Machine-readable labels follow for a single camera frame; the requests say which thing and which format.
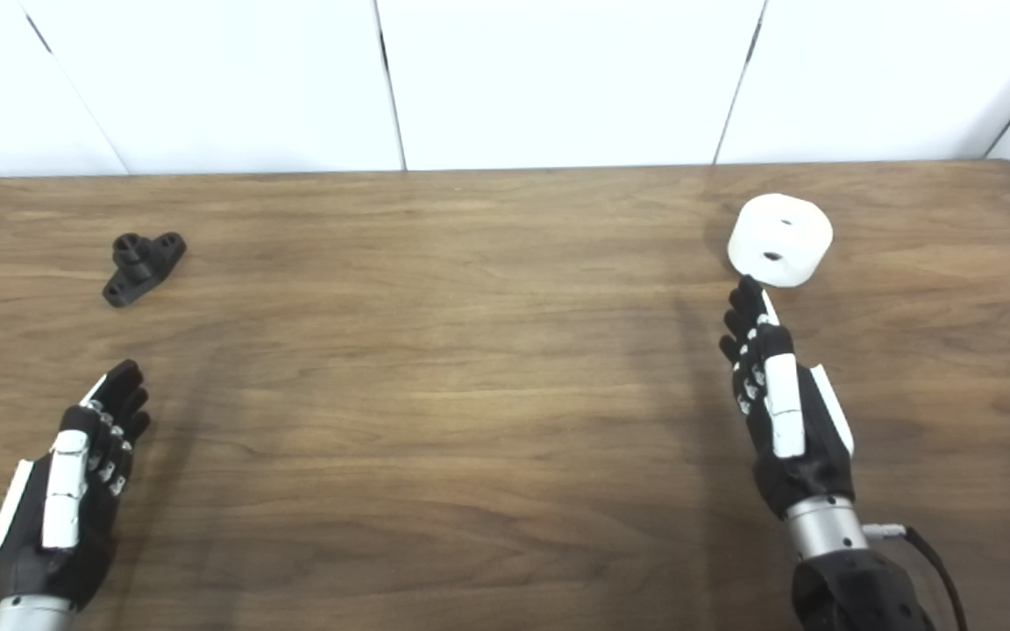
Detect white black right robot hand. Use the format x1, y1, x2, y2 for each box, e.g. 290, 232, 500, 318
719, 275, 857, 520

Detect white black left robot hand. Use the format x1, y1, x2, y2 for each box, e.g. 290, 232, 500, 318
0, 359, 152, 612

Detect round white piece with holes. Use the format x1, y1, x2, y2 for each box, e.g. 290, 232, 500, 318
727, 194, 834, 288

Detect black flanged holder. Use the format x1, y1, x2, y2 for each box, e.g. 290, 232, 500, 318
102, 231, 188, 308

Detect thick black right wrist cable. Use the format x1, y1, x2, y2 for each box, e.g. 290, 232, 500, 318
863, 522, 969, 631

